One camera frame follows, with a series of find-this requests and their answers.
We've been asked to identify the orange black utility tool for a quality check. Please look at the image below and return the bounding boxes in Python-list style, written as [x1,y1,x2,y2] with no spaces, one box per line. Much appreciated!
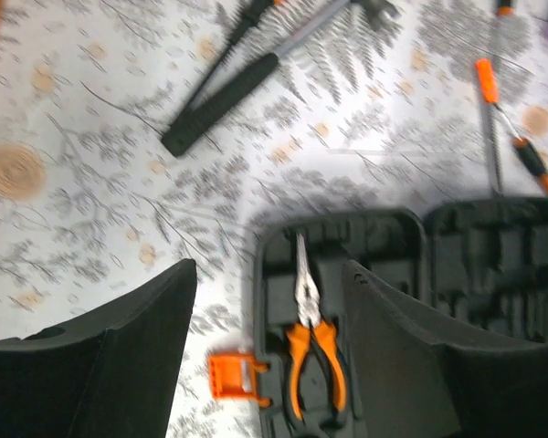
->
[493,103,548,195]

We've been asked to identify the small precision screwdriver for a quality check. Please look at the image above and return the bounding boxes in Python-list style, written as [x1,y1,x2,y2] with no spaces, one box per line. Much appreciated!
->
[495,0,515,16]

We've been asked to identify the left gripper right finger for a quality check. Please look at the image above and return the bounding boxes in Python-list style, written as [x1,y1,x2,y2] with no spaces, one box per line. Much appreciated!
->
[342,261,548,437]

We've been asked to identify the black plastic tool case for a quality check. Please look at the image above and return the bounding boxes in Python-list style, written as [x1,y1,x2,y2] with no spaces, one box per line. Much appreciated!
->
[208,195,548,438]

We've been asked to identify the orange tipped metal file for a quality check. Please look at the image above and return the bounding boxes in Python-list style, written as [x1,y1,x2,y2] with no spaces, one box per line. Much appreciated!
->
[475,57,502,196]

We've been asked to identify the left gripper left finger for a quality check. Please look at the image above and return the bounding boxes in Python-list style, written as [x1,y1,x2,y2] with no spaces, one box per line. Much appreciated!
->
[0,259,197,437]

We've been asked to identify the small claw hammer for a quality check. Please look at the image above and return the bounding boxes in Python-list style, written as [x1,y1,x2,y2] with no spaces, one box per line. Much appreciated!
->
[160,0,401,159]

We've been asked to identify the orange handled pliers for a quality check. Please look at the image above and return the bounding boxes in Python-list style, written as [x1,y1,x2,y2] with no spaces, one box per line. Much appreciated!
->
[286,233,348,422]

